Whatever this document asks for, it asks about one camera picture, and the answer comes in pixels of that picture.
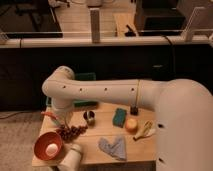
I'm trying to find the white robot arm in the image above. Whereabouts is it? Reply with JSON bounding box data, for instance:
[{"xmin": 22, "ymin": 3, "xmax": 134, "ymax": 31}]
[{"xmin": 42, "ymin": 66, "xmax": 213, "ymax": 171}]

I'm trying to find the red bowl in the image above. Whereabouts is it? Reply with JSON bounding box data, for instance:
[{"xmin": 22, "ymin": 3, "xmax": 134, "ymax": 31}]
[{"xmin": 34, "ymin": 132, "xmax": 63, "ymax": 161}]

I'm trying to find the small metal cup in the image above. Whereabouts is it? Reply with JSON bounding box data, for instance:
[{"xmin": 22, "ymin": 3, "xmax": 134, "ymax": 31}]
[{"xmin": 83, "ymin": 111, "xmax": 95, "ymax": 125}]

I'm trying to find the teal sponge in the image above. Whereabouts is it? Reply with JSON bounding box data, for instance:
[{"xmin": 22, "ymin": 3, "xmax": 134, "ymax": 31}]
[{"xmin": 112, "ymin": 108, "xmax": 127, "ymax": 127}]

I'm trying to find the orange fruit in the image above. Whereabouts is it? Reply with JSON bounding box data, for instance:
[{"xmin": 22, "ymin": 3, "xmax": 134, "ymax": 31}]
[{"xmin": 125, "ymin": 118, "xmax": 138, "ymax": 132}]

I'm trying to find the bunch of red grapes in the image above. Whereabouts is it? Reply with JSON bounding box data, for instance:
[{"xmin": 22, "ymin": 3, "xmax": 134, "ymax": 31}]
[{"xmin": 56, "ymin": 125, "xmax": 88, "ymax": 141}]

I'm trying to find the orange carrot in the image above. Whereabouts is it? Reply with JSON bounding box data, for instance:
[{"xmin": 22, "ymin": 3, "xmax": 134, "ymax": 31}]
[{"xmin": 41, "ymin": 111, "xmax": 60, "ymax": 126}]

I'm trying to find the blue cloth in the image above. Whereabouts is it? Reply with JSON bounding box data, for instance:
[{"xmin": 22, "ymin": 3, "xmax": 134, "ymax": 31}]
[{"xmin": 98, "ymin": 136, "xmax": 127, "ymax": 161}]

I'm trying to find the white cup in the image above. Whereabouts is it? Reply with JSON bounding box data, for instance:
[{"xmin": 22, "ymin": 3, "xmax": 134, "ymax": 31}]
[{"xmin": 59, "ymin": 144, "xmax": 83, "ymax": 171}]

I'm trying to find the white egg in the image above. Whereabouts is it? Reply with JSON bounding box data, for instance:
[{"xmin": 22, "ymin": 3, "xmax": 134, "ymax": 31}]
[{"xmin": 45, "ymin": 143, "xmax": 58, "ymax": 156}]

